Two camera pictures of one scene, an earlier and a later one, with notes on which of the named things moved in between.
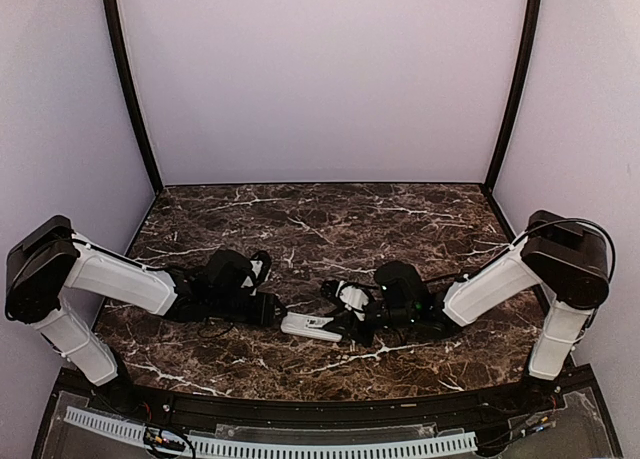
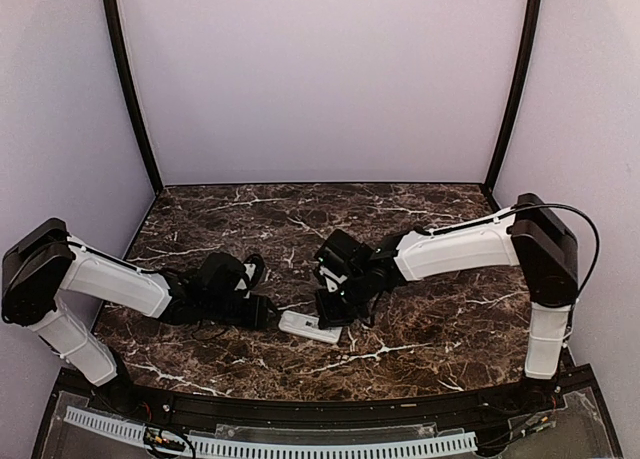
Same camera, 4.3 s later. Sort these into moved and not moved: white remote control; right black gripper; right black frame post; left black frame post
Moved: right black gripper
Not moved: left black frame post; right black frame post; white remote control
